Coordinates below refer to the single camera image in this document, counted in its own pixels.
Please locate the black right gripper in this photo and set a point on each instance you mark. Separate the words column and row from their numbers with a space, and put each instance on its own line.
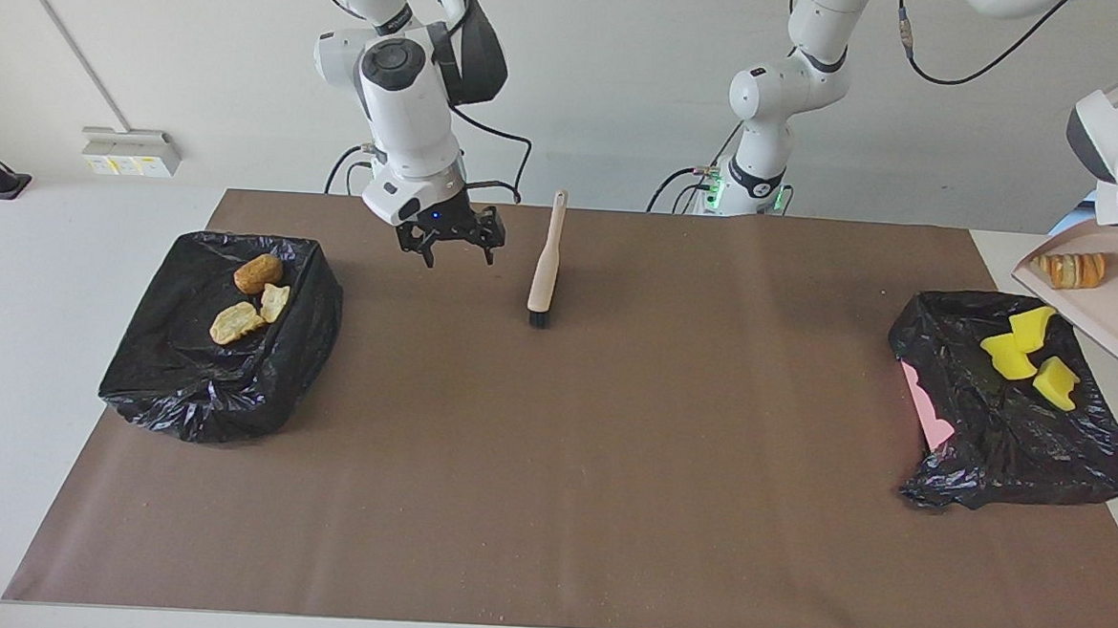
column 454, row 220

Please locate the pale trash lump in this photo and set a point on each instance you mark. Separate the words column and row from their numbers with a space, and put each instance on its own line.
column 236, row 323
column 274, row 302

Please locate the brown peanut shaped trash lump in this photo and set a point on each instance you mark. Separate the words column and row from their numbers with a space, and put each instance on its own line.
column 258, row 273

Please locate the notched yellow sponge piece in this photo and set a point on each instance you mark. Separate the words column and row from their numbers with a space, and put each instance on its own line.
column 1006, row 357

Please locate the orange striped trash lump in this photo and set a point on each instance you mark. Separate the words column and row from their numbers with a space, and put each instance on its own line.
column 1073, row 270

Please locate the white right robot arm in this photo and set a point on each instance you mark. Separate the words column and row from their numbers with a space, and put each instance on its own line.
column 406, row 124

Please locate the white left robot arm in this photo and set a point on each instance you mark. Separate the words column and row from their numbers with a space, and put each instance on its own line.
column 772, row 86

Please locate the black bag lined bin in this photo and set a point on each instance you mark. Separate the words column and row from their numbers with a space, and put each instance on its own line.
column 182, row 390

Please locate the pink plastic bin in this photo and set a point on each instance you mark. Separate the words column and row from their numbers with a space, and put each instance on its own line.
column 927, row 415

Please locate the black bag over pink bin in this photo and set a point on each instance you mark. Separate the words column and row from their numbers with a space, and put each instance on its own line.
column 1021, row 453

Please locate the brown paper table mat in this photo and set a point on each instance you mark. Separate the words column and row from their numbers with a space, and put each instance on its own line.
column 547, row 543

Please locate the white wall socket box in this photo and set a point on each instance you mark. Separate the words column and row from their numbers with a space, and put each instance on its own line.
column 132, row 151

